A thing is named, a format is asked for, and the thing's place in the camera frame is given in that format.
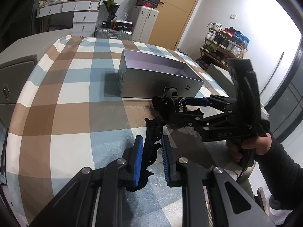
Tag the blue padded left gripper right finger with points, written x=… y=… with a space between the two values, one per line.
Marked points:
x=179 y=171

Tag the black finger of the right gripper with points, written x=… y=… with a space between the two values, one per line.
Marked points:
x=214 y=123

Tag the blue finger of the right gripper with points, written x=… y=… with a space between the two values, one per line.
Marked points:
x=218 y=102

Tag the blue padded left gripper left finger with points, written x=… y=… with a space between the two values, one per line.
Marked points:
x=125 y=171

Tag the black long banana hair clip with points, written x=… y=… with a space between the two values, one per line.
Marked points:
x=154 y=133

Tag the black claw hair clip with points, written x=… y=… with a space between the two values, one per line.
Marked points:
x=167 y=104

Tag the wooden bedroom door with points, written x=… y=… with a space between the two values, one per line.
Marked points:
x=171 y=22

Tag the person's right hand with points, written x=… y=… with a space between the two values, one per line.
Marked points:
x=260 y=144

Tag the wooden shoe rack with shoes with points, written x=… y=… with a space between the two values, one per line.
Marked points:
x=220 y=45

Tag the grey open cardboard box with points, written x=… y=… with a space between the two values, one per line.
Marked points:
x=143 y=75

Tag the plaid checkered bed sheet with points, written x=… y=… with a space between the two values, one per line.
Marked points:
x=70 y=115

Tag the white upright suitcase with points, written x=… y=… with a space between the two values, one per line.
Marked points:
x=143 y=19

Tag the red black box on suitcase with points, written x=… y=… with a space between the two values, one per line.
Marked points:
x=119 y=25

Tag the silver aluminium suitcase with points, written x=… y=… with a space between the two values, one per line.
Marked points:
x=107 y=33

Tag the white drawer desk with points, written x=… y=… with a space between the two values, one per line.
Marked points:
x=85 y=14

